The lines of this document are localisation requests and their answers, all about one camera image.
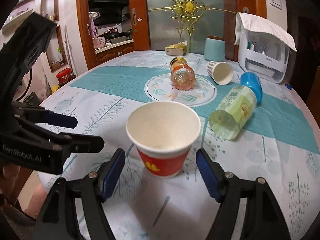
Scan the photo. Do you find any yellow tissue box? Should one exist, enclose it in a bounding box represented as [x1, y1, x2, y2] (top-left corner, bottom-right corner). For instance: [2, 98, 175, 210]
[165, 41, 187, 56]

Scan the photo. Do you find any red paper cup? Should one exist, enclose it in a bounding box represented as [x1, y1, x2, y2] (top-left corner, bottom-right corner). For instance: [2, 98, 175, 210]
[126, 101, 201, 178]

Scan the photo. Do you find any white countertop appliance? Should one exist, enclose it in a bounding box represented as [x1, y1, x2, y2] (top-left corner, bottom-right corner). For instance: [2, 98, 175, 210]
[238, 27, 290, 83]

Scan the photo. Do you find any green labelled bottle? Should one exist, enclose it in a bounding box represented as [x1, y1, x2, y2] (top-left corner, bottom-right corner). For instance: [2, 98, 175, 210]
[208, 85, 257, 140]

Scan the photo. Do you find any red bucket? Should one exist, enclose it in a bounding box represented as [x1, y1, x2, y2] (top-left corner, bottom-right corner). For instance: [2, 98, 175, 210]
[56, 67, 73, 85]

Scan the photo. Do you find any person's left hand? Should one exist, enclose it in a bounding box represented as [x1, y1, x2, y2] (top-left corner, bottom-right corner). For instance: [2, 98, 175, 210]
[1, 161, 33, 204]

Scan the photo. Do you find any teal ceramic canister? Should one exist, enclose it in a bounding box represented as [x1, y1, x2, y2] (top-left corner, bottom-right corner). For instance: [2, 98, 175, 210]
[204, 38, 225, 62]

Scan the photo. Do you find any orange juice bottle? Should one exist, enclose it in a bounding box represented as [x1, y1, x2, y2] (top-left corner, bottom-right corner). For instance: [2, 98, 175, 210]
[170, 57, 196, 90]

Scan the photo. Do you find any white cloth on appliance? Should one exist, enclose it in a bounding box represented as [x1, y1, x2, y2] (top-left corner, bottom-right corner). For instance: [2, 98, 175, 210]
[234, 12, 297, 52]

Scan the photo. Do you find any frosted glass door gold ornament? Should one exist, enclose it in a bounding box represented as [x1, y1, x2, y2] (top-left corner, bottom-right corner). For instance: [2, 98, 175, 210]
[146, 0, 237, 54]

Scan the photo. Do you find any blue plastic cup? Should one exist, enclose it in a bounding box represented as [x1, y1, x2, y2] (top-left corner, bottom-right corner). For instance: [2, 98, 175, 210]
[240, 72, 263, 103]

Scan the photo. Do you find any small blue cap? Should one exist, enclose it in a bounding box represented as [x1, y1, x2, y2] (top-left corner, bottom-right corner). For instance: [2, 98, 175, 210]
[285, 83, 292, 90]

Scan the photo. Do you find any patterned teal tablecloth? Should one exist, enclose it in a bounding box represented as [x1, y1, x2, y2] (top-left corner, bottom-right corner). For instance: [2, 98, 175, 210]
[42, 50, 319, 239]

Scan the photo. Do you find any grey checkered paper cup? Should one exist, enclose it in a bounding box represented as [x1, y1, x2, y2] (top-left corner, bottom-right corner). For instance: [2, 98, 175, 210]
[207, 61, 233, 86]

